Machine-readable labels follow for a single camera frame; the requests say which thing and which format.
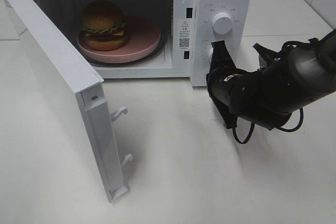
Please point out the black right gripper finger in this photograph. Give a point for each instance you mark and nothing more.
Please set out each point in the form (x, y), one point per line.
(221, 57)

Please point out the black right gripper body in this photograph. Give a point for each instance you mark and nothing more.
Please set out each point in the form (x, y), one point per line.
(237, 92)

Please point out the white microwave knob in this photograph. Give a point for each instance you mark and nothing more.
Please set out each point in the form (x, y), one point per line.
(210, 55)
(222, 22)

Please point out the pink round plate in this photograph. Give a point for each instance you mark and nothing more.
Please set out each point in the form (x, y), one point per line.
(143, 38)

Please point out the burger with lettuce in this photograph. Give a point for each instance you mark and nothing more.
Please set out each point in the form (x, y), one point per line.
(104, 26)

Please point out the white microwave door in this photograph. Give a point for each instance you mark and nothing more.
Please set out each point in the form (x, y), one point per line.
(74, 91)

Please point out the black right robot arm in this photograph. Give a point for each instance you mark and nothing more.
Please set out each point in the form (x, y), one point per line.
(299, 74)

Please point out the glass microwave turntable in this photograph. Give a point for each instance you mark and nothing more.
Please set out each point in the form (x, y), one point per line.
(158, 50)

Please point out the white adjacent table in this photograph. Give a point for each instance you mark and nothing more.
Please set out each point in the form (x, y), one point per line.
(283, 17)

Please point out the white microwave oven body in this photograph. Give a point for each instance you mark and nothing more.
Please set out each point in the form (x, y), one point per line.
(186, 23)

